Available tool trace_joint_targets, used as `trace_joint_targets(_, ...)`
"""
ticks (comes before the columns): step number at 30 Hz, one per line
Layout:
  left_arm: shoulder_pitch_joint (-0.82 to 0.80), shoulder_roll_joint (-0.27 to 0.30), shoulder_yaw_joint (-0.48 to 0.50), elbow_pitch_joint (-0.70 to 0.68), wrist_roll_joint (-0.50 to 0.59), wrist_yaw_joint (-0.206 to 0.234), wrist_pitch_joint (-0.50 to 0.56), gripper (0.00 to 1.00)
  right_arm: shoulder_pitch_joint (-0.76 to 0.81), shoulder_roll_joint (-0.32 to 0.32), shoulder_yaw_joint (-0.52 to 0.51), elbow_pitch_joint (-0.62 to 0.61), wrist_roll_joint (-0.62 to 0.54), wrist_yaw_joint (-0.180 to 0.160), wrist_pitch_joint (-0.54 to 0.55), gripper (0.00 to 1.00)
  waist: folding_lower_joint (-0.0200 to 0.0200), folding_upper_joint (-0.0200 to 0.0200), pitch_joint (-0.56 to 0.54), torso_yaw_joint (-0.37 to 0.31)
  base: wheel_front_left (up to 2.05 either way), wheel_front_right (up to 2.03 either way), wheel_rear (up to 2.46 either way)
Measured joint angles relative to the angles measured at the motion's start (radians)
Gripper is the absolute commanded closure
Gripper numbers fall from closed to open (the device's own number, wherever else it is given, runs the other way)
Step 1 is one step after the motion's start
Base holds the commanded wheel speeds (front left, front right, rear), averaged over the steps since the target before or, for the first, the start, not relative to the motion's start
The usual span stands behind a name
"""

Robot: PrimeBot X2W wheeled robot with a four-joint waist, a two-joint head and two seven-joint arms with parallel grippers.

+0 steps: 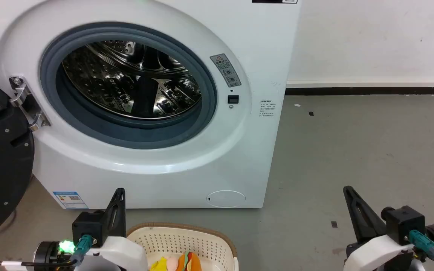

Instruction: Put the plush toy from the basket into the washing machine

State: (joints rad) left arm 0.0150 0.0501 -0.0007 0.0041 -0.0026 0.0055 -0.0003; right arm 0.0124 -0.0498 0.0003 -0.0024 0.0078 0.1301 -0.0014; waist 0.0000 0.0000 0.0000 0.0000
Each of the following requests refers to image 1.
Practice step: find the blue energy label sticker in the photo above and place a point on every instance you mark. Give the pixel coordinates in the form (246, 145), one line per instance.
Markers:
(70, 200)

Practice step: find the grey warning sticker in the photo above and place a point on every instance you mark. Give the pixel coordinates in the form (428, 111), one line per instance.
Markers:
(225, 70)

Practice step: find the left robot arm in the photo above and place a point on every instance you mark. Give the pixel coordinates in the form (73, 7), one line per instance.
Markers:
(47, 253)

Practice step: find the black wall baseboard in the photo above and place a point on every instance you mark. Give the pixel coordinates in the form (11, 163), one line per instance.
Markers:
(371, 90)

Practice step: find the chrome door hinge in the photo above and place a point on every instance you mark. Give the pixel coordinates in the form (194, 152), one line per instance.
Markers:
(26, 101)

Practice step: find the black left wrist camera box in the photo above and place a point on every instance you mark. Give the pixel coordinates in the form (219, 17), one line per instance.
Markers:
(87, 226)

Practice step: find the pink round plush toy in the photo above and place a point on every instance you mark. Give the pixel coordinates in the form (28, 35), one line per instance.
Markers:
(172, 264)

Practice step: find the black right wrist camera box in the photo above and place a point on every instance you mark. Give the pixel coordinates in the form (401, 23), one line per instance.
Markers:
(403, 222)

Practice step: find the white front-load washing machine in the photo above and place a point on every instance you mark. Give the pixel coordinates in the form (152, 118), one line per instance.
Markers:
(209, 158)

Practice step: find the black washing machine door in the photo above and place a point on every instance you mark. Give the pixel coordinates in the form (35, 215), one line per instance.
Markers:
(2, 150)

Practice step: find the round drain filter cover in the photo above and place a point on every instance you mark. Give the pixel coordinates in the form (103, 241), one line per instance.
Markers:
(226, 198)

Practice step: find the cream plastic laundry basket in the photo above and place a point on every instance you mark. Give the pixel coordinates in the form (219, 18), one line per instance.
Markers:
(171, 239)

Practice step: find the yellow plush toy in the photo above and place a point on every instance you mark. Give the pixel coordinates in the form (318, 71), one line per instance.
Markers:
(159, 264)

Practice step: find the small printed text label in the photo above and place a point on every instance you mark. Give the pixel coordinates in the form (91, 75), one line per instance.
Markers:
(267, 108)

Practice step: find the grey rubber door gasket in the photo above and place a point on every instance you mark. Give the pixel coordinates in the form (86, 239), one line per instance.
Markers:
(202, 116)

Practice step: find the stainless steel washing machine drum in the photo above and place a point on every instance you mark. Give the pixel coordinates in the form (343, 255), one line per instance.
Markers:
(126, 86)

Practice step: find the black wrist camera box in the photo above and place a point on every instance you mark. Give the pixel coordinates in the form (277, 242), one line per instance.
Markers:
(403, 222)
(87, 226)

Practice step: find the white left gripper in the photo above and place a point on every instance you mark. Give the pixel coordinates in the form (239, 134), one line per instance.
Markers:
(121, 254)

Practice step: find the black door latch slot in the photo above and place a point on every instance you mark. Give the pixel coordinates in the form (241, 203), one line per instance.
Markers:
(233, 99)

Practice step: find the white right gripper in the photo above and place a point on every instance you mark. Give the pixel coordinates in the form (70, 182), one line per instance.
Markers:
(375, 253)

